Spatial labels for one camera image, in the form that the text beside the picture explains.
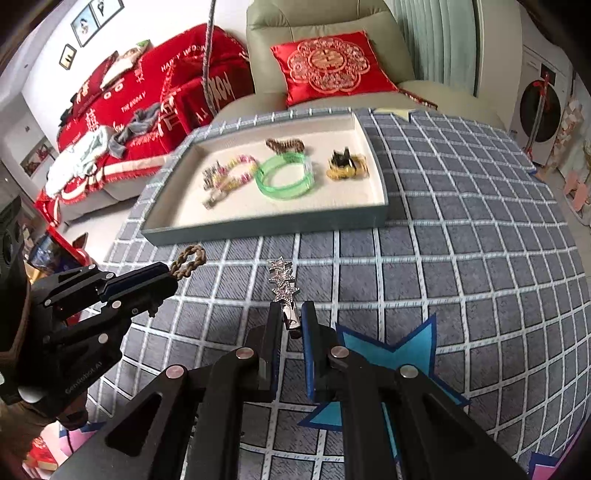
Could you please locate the grey jewellery tray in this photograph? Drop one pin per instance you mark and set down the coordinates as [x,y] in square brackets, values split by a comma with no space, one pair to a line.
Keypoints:
[277,226]

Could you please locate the white washing machine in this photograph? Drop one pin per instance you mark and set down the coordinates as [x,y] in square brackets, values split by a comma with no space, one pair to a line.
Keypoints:
[538,110]

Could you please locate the red box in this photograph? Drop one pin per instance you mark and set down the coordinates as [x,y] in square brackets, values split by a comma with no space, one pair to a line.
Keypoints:
[51,251]

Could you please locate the green translucent bangle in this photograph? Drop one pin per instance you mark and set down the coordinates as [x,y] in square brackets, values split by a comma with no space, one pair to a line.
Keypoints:
[265,189]

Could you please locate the silver rhinestone hair clip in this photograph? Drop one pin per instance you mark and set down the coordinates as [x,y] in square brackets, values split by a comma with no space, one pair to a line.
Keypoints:
[210,180]

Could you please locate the white and green cushion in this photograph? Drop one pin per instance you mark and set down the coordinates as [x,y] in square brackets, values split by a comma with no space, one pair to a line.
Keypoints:
[124,60]

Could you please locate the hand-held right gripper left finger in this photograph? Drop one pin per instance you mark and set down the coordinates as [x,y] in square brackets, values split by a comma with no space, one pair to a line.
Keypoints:
[277,341]

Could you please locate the white green garment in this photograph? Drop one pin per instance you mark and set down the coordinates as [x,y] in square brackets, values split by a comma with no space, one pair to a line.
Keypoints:
[78,157]

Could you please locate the black claw hair clip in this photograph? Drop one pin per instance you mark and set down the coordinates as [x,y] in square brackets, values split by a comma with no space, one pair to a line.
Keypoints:
[341,159]

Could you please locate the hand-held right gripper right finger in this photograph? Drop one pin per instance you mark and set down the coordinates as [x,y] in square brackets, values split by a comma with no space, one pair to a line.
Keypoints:
[308,364]

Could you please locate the red lettered blanket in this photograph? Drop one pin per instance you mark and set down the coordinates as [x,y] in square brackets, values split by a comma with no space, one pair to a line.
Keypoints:
[184,60]

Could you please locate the small framed wall picture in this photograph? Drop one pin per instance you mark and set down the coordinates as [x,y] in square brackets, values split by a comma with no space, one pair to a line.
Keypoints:
[68,56]

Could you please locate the light green curtain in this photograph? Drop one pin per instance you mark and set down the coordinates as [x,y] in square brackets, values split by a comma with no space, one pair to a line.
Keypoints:
[434,41]

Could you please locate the beige leather sofa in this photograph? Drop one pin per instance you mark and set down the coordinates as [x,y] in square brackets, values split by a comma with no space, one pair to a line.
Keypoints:
[314,23]

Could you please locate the red cushion white lettering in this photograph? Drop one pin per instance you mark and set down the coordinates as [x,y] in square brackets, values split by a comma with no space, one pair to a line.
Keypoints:
[194,106]

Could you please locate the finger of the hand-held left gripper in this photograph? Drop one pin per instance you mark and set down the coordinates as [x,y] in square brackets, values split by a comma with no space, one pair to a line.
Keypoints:
[138,307]
[134,279]

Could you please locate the grey cloth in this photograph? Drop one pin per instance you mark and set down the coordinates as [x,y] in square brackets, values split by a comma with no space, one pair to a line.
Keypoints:
[134,129]

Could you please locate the red embroidered cushion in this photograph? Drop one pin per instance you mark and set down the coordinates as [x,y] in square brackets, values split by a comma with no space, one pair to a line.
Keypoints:
[332,64]

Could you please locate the silver star hair clip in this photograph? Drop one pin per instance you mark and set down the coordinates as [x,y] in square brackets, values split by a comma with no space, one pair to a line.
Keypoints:
[284,288]

